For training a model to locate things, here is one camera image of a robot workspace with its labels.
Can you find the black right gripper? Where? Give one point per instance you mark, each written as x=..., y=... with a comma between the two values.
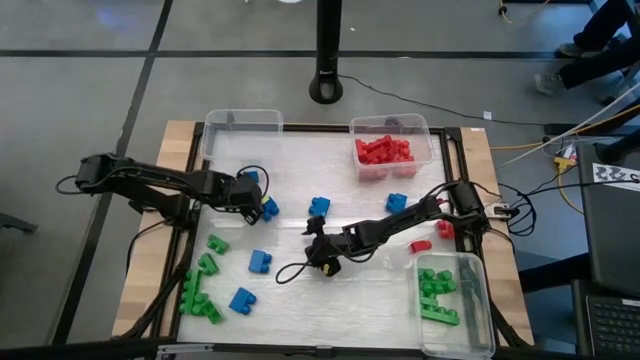
x=330, y=247

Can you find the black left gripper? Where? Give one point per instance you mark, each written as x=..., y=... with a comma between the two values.
x=240, y=192

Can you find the blue toy building block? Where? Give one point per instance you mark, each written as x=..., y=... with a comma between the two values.
x=320, y=206
x=252, y=176
x=396, y=203
x=260, y=261
x=242, y=301
x=272, y=211

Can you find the green toy building block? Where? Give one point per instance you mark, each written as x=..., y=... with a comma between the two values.
x=434, y=289
x=201, y=303
x=208, y=264
x=214, y=313
x=218, y=244
x=429, y=302
x=427, y=275
x=446, y=280

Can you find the red toy building block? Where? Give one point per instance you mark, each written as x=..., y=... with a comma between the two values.
x=421, y=246
x=382, y=158
x=400, y=146
x=446, y=230
x=378, y=145
x=406, y=157
x=364, y=154

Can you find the clear plastic bin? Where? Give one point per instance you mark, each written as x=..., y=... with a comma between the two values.
x=475, y=300
x=422, y=131
x=242, y=135

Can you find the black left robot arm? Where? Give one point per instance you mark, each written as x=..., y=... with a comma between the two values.
x=150, y=177

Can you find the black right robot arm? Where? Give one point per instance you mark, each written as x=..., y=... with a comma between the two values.
x=400, y=220

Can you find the white textured table mat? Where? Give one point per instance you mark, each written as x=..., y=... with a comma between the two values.
x=325, y=170

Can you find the black standing pole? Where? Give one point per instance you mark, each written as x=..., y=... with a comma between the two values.
x=327, y=50

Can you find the white connector box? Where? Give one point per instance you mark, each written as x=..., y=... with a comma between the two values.
x=495, y=210

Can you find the white floor tag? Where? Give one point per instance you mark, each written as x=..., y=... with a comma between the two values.
x=487, y=115

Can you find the dark blue desk beam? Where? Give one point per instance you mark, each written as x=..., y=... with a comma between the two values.
x=555, y=272

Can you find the grey furniture leg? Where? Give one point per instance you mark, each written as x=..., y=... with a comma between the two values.
x=17, y=223

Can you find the yellow power plug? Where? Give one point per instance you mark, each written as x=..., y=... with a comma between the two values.
x=564, y=164

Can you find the person's shoe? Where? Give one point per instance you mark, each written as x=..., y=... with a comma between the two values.
x=570, y=49
x=547, y=84

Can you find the dark laptop lid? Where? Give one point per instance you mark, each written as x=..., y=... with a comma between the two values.
x=610, y=240

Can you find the laptop keyboard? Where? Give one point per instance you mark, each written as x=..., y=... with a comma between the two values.
x=615, y=325

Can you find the white printed label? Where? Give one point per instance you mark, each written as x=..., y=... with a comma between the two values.
x=615, y=176

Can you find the person's leg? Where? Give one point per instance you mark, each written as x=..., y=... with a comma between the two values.
x=595, y=67
x=607, y=25

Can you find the white rod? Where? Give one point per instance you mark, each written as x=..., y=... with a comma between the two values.
x=620, y=98

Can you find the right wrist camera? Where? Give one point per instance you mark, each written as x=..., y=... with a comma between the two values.
x=318, y=222

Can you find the black table frame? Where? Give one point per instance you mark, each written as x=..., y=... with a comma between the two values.
x=320, y=128

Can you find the black metal rail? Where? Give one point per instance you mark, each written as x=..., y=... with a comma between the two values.
x=75, y=350

